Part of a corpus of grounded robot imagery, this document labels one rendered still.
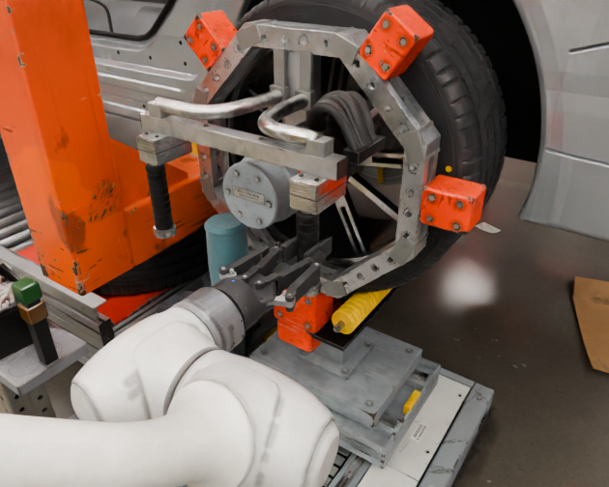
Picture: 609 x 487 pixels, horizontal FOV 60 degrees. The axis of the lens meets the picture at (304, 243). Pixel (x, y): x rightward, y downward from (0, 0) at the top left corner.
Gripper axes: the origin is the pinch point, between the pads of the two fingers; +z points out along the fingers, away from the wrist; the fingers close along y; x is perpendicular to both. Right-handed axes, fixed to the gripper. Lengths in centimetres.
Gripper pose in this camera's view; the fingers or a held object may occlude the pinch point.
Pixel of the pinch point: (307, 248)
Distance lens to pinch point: 84.8
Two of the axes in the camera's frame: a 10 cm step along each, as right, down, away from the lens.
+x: 0.0, -8.6, -5.0
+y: 8.3, 2.8, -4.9
